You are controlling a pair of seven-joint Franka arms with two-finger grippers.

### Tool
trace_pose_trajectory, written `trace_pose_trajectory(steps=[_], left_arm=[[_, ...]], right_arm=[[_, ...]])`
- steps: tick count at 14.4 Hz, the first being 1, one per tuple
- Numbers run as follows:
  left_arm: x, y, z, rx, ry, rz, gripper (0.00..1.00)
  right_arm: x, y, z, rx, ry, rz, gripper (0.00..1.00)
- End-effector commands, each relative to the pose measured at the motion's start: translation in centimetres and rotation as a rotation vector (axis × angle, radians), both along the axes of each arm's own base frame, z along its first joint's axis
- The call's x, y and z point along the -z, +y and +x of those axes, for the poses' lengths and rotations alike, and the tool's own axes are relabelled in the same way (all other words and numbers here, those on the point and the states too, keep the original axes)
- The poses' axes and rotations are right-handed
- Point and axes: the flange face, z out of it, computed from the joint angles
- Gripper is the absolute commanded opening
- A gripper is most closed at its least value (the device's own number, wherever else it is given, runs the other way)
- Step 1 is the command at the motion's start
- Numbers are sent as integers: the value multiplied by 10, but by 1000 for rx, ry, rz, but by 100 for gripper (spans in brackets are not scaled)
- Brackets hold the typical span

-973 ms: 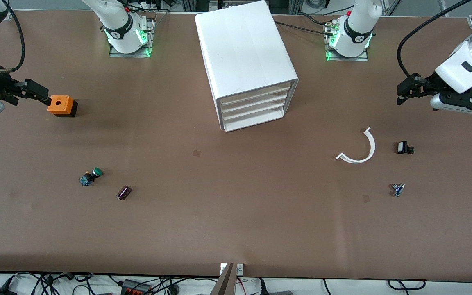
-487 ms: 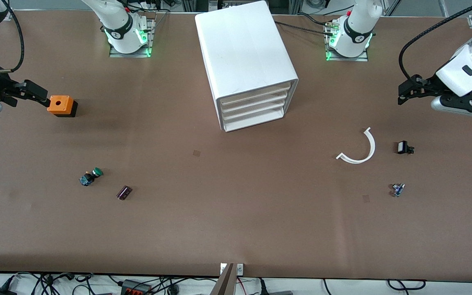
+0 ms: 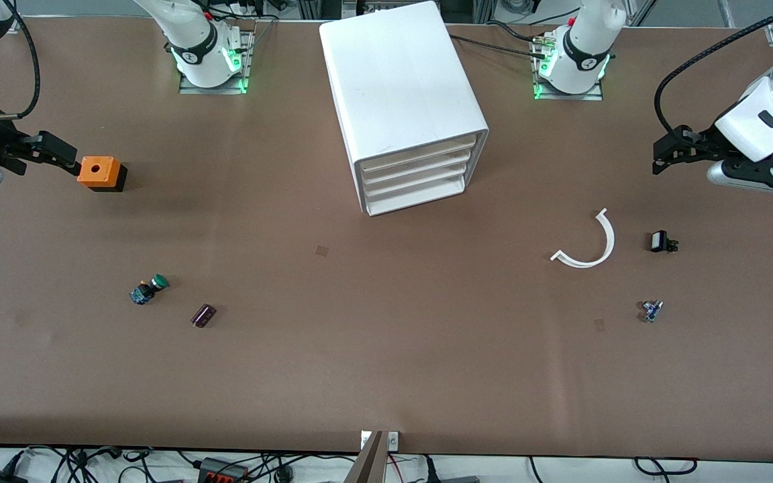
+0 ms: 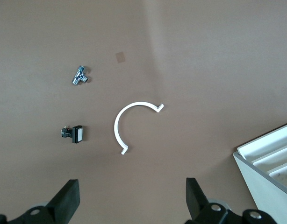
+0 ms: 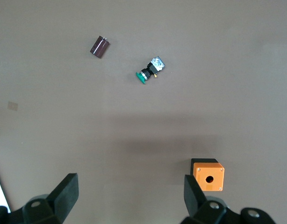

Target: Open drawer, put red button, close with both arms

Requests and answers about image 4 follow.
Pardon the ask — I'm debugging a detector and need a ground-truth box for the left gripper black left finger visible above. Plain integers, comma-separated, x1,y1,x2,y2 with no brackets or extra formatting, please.
0,179,80,224

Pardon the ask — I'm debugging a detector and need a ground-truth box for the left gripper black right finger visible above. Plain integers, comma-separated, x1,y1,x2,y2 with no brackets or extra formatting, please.
186,177,276,224

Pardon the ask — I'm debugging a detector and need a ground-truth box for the white drawer cabinet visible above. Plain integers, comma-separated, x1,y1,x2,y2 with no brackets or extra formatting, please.
232,120,287,224

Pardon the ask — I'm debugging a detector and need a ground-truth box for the white plastic drawer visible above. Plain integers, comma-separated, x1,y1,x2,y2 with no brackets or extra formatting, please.
240,129,287,162
253,150,287,171
267,163,287,182

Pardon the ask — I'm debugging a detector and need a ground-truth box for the white curved plastic clip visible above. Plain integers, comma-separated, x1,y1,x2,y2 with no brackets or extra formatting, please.
114,101,165,155

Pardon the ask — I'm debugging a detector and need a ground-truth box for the small metal valve fitting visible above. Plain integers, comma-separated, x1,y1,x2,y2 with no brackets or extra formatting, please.
71,65,91,86

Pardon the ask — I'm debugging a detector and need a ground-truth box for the brown tape patch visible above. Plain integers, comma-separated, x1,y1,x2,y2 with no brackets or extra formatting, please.
115,51,126,64

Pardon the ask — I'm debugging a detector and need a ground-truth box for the black switch white face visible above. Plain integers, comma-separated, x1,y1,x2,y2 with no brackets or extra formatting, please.
60,125,85,144

